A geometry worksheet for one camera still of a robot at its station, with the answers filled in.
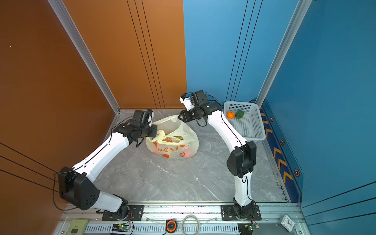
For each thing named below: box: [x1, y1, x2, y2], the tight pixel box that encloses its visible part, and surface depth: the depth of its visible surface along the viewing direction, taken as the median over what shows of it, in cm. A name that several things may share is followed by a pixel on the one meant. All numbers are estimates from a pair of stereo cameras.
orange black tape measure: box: [165, 218, 177, 234], surface depth 69 cm
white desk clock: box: [278, 213, 297, 233], surface depth 71 cm
